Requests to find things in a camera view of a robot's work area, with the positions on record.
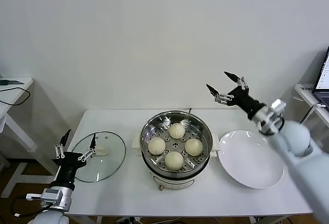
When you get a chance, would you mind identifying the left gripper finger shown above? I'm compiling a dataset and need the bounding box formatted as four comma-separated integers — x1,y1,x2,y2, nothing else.
53,129,72,159
78,133,98,162

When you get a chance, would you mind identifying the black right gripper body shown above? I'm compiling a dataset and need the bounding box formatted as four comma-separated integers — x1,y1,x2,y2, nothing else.
227,86,266,120

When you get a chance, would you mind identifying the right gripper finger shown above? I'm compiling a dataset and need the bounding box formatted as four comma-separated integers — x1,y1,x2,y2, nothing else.
206,84,234,106
224,71,249,91

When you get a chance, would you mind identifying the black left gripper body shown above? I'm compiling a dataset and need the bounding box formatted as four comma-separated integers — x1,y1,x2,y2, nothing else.
52,151,88,188

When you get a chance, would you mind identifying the glass lid with white handle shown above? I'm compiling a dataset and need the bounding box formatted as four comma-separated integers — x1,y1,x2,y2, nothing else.
70,130,126,183

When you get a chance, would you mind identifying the white steamed baozi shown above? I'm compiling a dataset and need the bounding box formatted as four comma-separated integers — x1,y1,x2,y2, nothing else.
148,137,167,155
169,123,186,139
164,151,185,171
185,138,204,157

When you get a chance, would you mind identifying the perforated stainless steel steamer basket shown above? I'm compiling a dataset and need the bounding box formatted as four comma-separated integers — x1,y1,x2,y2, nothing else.
131,110,221,176

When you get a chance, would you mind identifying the white round plate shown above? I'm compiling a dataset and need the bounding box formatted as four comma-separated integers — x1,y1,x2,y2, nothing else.
217,130,285,189

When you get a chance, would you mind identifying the white power strip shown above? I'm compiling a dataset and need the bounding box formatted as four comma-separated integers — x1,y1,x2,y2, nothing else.
117,216,141,224

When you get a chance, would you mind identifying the black laptop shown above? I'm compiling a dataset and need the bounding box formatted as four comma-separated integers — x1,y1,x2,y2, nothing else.
311,44,329,106

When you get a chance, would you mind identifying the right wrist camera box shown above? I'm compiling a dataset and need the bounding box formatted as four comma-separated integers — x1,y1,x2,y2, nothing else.
269,99,287,114

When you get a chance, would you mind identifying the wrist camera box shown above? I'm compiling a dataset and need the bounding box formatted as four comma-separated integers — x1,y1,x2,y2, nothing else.
269,99,287,114
25,188,65,207

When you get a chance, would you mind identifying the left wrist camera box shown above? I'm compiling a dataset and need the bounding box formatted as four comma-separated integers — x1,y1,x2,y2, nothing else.
25,188,65,207

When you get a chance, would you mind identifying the black laptop power cable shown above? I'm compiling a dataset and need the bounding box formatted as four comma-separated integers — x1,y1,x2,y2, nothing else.
300,103,317,127

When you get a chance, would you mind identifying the thin black looped cable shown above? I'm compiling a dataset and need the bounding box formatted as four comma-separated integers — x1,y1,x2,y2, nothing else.
0,87,30,106

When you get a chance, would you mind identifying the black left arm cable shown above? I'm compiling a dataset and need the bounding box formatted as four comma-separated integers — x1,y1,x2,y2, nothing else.
12,195,49,218

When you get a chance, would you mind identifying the white side table with cable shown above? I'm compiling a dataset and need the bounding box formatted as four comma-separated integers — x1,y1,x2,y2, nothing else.
0,77,57,199

